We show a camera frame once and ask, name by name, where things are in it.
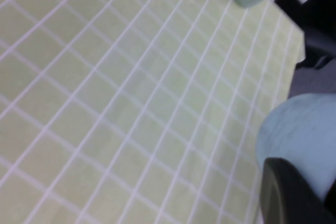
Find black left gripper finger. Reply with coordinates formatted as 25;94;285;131
258;157;336;224

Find light blue plastic cup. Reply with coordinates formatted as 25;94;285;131
256;93;336;209

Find green white-grid table mat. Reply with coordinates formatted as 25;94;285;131
0;0;305;224

